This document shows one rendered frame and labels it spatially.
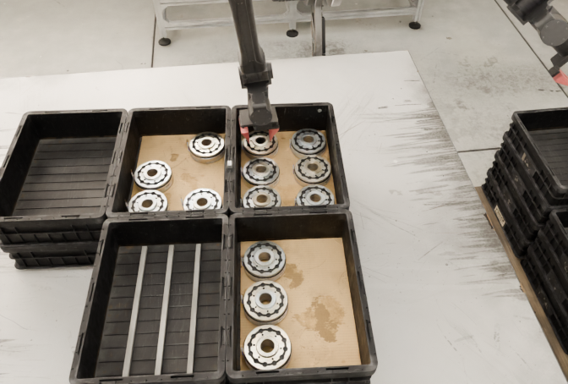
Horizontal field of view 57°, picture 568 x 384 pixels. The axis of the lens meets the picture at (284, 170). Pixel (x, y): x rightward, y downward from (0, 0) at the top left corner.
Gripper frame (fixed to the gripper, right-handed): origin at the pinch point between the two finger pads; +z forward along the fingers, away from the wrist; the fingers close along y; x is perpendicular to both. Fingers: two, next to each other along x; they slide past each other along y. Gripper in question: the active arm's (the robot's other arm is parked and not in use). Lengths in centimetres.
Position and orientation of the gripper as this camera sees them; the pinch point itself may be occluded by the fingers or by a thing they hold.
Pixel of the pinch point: (259, 139)
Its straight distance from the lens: 152.3
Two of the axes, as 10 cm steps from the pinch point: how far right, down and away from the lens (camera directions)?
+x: -1.8, -7.3, 6.6
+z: -0.1, 6.7, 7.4
